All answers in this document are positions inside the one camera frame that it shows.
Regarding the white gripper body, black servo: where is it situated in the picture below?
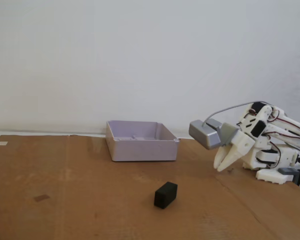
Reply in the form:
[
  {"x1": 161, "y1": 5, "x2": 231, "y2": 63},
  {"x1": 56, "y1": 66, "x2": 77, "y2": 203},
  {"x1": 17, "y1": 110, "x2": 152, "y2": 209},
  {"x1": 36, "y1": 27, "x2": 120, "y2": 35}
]
[{"x1": 231, "y1": 113, "x2": 266, "y2": 157}]

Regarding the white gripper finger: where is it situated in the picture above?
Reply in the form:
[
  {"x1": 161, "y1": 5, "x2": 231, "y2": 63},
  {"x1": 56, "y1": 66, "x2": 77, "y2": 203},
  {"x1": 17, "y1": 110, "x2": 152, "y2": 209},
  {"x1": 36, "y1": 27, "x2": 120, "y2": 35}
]
[
  {"x1": 213, "y1": 146, "x2": 227, "y2": 172},
  {"x1": 217, "y1": 143, "x2": 243, "y2": 173}
]

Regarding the black rectangular block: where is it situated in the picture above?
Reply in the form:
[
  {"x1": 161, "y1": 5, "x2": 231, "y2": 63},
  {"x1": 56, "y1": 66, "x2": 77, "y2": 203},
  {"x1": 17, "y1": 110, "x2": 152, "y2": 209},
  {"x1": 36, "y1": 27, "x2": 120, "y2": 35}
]
[{"x1": 154, "y1": 181, "x2": 179, "y2": 210}]

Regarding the pale lilac plastic box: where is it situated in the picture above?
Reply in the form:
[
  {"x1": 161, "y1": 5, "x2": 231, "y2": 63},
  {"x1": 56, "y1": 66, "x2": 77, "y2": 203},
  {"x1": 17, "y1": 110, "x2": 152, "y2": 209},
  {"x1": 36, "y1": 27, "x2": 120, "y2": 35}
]
[{"x1": 105, "y1": 120, "x2": 180, "y2": 163}]

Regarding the silver webcam with clip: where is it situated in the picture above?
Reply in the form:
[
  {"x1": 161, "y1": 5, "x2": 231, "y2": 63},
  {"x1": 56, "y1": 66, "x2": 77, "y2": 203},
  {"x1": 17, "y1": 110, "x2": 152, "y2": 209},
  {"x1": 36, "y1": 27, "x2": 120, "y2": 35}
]
[{"x1": 188, "y1": 118, "x2": 240, "y2": 151}]

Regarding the grey table clamp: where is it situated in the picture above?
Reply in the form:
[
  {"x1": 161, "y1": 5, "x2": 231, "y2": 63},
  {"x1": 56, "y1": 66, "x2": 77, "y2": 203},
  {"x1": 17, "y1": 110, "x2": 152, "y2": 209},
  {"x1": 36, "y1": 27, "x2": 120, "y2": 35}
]
[{"x1": 277, "y1": 167, "x2": 300, "y2": 186}]

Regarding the brown cardboard sheet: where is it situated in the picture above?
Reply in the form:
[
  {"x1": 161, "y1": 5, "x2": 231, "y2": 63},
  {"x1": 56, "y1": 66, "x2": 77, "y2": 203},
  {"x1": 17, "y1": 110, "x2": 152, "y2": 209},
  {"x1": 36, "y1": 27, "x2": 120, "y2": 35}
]
[{"x1": 0, "y1": 134, "x2": 300, "y2": 240}]

